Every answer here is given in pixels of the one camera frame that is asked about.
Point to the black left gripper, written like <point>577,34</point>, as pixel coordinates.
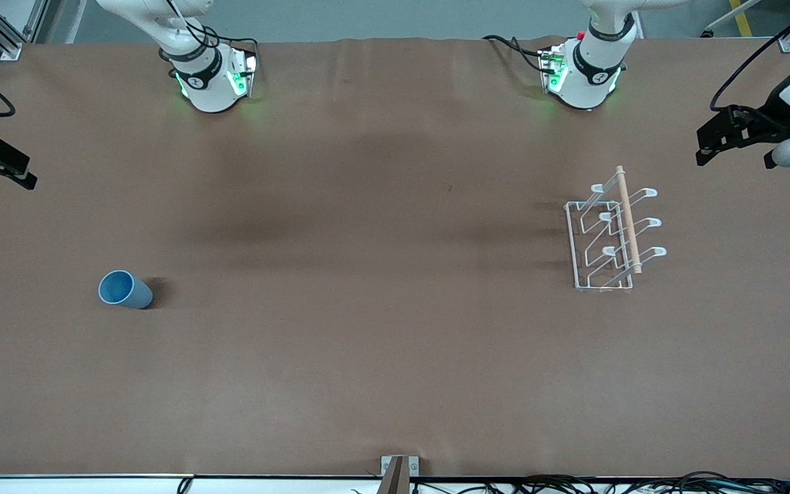
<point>769,119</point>

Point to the blue plastic cup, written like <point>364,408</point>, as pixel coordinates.
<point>131,293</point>

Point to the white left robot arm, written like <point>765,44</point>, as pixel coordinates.
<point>594,68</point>

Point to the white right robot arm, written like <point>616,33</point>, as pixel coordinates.
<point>210,89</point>

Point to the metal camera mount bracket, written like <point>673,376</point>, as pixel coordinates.
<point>398,473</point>

